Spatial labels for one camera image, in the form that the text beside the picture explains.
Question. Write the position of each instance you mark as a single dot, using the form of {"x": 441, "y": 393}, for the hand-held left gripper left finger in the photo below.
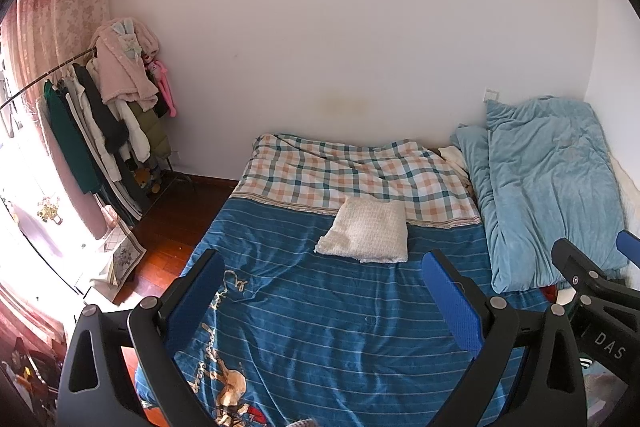
{"x": 192, "y": 302}

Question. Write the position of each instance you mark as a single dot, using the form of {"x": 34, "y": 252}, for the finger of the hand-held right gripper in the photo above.
{"x": 631, "y": 248}
{"x": 575, "y": 267}

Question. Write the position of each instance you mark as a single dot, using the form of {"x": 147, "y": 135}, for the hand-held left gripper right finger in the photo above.
{"x": 455, "y": 302}

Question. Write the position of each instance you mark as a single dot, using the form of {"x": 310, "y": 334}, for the white towel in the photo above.
{"x": 367, "y": 232}

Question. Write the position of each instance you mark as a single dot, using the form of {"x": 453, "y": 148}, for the black metal clothes rack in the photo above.
{"x": 172, "y": 169}

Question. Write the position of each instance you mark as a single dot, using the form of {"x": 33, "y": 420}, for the floral printed bag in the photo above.
{"x": 122, "y": 257}

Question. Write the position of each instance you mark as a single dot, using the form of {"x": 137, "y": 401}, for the light blue quilt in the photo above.
{"x": 540, "y": 187}

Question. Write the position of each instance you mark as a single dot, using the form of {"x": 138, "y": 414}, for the brown stuffed toy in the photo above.
{"x": 145, "y": 179}

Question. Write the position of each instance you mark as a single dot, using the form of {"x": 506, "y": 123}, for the blue striped bed sheet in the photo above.
{"x": 325, "y": 332}

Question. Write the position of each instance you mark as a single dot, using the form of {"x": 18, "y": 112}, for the cream cloth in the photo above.
{"x": 455, "y": 157}

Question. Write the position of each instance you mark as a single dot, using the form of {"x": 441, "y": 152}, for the potted plant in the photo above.
{"x": 49, "y": 209}

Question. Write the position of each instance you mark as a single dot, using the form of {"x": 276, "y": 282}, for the olive down jacket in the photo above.
{"x": 152, "y": 132}

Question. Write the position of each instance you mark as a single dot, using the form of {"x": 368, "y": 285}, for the white coat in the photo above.
{"x": 132, "y": 132}

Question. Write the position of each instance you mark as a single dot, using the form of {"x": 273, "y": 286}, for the green garment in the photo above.
{"x": 70, "y": 137}

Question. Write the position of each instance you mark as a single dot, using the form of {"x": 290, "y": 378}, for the black furry garment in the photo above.
{"x": 102, "y": 112}

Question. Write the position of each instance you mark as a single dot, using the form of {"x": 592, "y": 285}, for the pink plush toy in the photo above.
{"x": 167, "y": 87}

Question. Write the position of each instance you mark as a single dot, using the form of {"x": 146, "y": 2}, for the pink fluffy robe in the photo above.
{"x": 125, "y": 67}

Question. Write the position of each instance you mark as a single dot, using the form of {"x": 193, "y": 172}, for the pink floral curtain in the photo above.
{"x": 65, "y": 17}

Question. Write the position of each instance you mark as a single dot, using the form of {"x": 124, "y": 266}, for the white wall socket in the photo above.
{"x": 490, "y": 96}

